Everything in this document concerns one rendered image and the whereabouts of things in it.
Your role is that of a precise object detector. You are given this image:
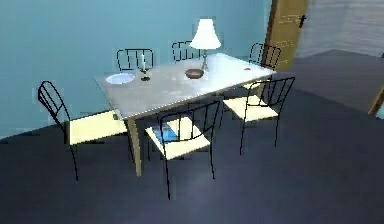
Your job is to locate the black wire chair cream seat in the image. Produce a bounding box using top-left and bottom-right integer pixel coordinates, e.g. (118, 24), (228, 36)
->
(248, 42), (282, 71)
(171, 40), (202, 63)
(116, 48), (155, 72)
(37, 80), (129, 182)
(144, 100), (221, 201)
(222, 76), (296, 156)

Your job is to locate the white shade table lamp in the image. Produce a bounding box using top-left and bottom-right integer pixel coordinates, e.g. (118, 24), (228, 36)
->
(188, 18), (222, 72)

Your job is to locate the pale wooden dining table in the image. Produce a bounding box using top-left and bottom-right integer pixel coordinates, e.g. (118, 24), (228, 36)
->
(94, 52), (277, 178)

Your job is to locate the blue flat object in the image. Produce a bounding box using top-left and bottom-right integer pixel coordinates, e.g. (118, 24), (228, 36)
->
(159, 125), (179, 144)

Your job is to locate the brown wooden door frame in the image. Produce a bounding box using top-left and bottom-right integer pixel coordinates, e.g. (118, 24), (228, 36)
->
(367, 84), (384, 117)

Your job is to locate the white candle on black holder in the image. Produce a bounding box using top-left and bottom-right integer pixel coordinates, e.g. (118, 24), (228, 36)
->
(139, 52), (151, 82)

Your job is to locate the brown bowl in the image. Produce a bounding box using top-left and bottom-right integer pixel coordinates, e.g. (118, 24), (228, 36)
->
(184, 68), (205, 80)

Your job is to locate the white plate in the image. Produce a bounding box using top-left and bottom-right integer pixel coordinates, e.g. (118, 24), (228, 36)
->
(105, 72), (136, 85)

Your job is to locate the brown wooden room door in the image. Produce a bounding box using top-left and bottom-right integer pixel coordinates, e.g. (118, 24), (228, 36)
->
(263, 0), (310, 72)

